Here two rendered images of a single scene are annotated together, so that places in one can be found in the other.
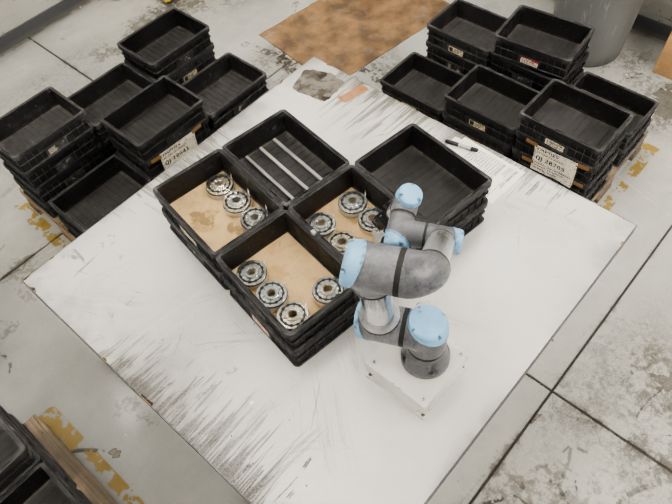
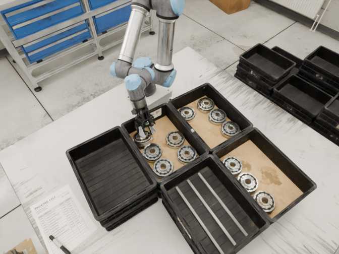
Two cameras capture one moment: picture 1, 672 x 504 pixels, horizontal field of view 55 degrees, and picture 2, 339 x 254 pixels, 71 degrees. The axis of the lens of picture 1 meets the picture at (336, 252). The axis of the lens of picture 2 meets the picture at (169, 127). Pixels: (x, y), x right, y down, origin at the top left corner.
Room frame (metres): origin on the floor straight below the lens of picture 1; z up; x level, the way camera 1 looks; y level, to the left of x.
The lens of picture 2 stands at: (2.01, -0.02, 1.96)
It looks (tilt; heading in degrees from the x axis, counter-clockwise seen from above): 54 degrees down; 182
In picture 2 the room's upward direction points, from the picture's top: straight up
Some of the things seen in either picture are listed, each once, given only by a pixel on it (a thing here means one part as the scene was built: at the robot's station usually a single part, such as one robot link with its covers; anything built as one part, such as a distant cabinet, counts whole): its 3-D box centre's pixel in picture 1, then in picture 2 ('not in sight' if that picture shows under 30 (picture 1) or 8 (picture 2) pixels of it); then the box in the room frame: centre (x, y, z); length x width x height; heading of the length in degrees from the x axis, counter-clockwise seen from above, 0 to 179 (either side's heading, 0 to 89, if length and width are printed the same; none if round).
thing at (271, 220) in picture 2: (217, 200); (261, 170); (1.49, 0.39, 0.92); 0.40 x 0.30 x 0.02; 35
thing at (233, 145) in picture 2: (220, 209); (258, 174); (1.49, 0.39, 0.87); 0.40 x 0.30 x 0.11; 35
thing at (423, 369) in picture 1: (425, 349); (144, 83); (0.87, -0.24, 0.85); 0.15 x 0.15 x 0.10
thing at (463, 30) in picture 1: (469, 50); not in sight; (2.91, -0.85, 0.31); 0.40 x 0.30 x 0.34; 44
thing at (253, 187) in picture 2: (236, 201); (247, 182); (1.53, 0.33, 0.86); 0.10 x 0.10 x 0.01
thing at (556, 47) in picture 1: (535, 69); not in sight; (2.62, -1.13, 0.37); 0.42 x 0.34 x 0.46; 43
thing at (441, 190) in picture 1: (421, 183); (111, 172); (1.51, -0.33, 0.87); 0.40 x 0.30 x 0.11; 35
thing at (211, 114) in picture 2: (271, 293); (217, 115); (1.12, 0.22, 0.86); 0.10 x 0.10 x 0.01
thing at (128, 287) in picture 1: (333, 302); (181, 187); (1.37, 0.03, 0.35); 1.60 x 1.60 x 0.70; 43
